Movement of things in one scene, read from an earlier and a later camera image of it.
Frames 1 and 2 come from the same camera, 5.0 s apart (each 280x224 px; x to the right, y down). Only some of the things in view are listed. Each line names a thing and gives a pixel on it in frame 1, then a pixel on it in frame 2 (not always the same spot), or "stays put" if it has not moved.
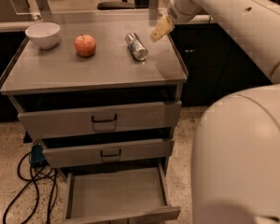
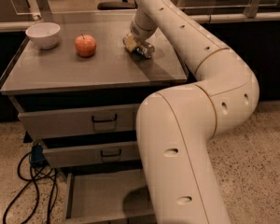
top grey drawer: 99,119 stays put
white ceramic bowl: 45,35 stays put
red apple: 85,46 stays put
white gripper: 176,12 -> 139,31
